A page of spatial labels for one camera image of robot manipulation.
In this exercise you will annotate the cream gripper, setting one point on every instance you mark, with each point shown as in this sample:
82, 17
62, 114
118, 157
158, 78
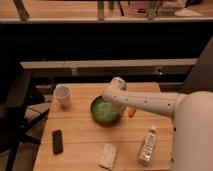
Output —
119, 109

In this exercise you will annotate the green ceramic bowl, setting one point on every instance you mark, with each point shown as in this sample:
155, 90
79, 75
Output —
102, 111

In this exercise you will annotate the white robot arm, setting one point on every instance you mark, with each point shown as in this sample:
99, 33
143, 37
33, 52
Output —
192, 118

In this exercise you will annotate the orange carrot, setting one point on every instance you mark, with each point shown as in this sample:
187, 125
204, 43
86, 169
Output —
131, 112

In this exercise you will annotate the white folded cloth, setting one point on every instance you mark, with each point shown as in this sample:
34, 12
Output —
108, 156

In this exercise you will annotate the clear plastic bottle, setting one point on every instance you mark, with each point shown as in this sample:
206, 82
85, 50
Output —
147, 148

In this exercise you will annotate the white paper cup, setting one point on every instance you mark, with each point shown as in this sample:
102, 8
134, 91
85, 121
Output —
62, 94

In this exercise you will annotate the black remote control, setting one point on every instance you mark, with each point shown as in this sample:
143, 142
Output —
57, 142

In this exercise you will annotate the black chair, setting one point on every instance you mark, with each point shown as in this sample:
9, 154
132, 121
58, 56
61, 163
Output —
17, 92

